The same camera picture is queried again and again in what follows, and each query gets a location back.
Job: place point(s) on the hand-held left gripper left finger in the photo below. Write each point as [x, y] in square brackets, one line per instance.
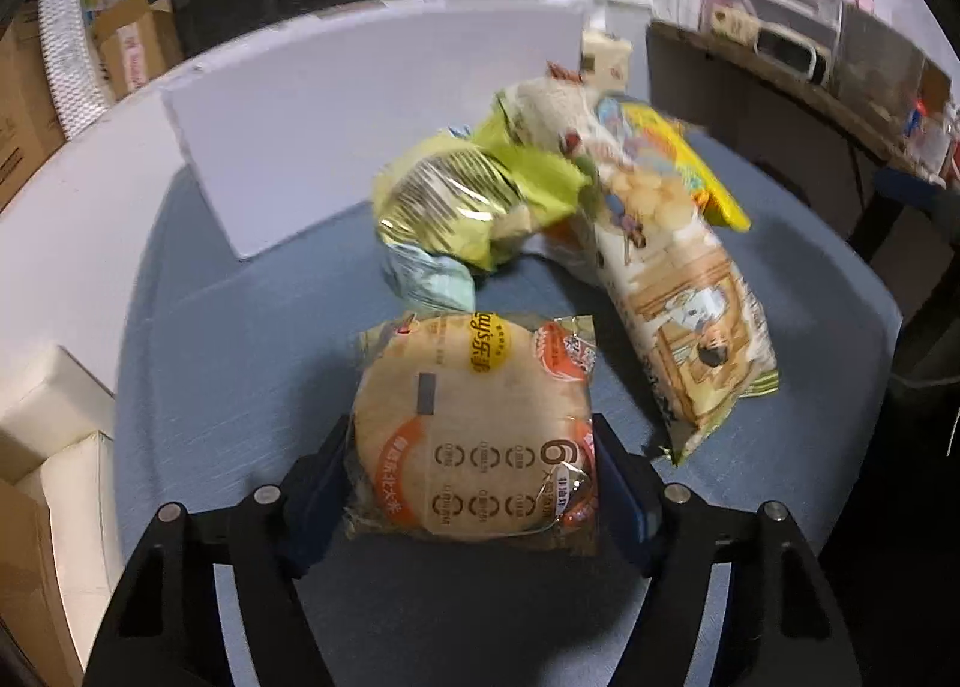
[322, 499]

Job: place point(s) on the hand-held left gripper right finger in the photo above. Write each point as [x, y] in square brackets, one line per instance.
[624, 499]

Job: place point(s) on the orange rice cracker packet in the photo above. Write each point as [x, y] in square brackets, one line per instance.
[465, 432]

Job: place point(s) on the cream cartoon snack bag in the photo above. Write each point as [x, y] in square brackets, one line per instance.
[675, 282]

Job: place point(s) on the light blue snack packet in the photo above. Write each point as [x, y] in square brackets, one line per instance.
[427, 282]

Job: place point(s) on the green chip bag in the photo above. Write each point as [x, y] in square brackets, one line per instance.
[450, 199]

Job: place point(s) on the yellow snack bag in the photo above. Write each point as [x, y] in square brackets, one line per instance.
[712, 177]

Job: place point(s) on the white cardboard box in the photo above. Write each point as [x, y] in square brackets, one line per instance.
[337, 117]

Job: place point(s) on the white red snack bag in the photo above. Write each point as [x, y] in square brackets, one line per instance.
[544, 106]

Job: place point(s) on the blue-grey table cloth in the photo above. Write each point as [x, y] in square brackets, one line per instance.
[262, 357]

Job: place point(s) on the white leather sofa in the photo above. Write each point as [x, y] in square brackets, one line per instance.
[52, 417]

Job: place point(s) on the flat brown cardboard sheet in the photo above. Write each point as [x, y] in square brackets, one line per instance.
[30, 582]

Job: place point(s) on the wooden side table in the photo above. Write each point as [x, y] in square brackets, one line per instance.
[697, 79]

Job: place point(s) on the cream tissue pack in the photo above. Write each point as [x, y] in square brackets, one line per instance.
[604, 61]

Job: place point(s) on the white framed desk clock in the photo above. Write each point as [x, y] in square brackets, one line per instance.
[787, 53]

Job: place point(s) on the large brown cardboard box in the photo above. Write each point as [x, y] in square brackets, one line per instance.
[22, 117]

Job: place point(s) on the cream green small box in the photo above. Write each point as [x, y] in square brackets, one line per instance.
[729, 23]

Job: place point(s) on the small brown cardboard box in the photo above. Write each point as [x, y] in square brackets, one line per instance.
[135, 42]

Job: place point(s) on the clear plastic container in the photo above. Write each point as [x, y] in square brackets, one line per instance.
[881, 64]

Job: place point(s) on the white dotted paper bag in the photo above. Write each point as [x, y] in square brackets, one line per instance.
[71, 42]

